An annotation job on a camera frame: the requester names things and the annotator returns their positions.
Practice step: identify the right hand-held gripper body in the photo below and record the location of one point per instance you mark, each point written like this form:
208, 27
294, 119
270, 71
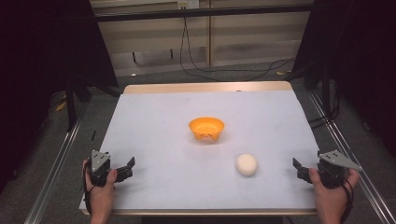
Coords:
333, 174

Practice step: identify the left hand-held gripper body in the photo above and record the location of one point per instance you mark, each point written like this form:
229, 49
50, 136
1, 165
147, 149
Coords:
99, 165

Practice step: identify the white round bun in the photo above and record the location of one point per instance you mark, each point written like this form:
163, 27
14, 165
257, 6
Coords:
246, 164

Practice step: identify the orange plastic bowl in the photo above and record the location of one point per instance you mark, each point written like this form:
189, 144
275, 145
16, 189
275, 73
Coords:
206, 127

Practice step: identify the person's right hand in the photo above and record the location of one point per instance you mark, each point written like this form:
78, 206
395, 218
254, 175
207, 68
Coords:
331, 199

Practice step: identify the person's left hand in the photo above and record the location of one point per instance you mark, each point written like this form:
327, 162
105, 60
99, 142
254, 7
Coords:
101, 196

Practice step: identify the white table mat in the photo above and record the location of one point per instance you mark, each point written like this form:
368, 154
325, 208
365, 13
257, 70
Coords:
174, 161

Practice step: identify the black metal stand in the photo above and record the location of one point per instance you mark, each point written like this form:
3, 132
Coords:
326, 93
71, 105

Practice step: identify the black curtain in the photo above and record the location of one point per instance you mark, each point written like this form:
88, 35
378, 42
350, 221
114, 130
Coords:
37, 62
358, 62

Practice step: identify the black horizontal bar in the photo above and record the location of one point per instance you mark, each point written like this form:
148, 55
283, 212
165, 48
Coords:
199, 13

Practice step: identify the aluminium floor rail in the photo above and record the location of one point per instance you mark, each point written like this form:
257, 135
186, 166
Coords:
345, 146
53, 174

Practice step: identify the white wall socket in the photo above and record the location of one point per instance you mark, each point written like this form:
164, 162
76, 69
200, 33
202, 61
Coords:
188, 4

